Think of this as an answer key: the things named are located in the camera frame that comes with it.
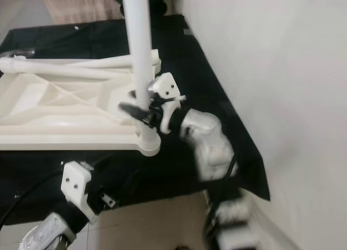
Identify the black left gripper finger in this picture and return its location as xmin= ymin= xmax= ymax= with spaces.
xmin=115 ymin=169 xmax=136 ymax=200

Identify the black table cloth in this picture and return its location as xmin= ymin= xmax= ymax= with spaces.
xmin=0 ymin=14 xmax=271 ymax=229

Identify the beige cloth covered bench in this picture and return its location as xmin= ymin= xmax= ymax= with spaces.
xmin=41 ymin=0 xmax=124 ymax=25

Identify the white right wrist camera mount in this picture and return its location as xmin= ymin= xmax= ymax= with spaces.
xmin=149 ymin=72 xmax=189 ymax=136

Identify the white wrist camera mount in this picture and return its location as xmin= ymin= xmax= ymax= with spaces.
xmin=149 ymin=72 xmax=189 ymax=136
xmin=60 ymin=161 xmax=94 ymax=223

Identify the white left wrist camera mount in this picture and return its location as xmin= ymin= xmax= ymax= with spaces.
xmin=60 ymin=161 xmax=94 ymax=223

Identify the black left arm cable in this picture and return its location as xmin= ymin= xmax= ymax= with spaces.
xmin=0 ymin=169 xmax=64 ymax=229

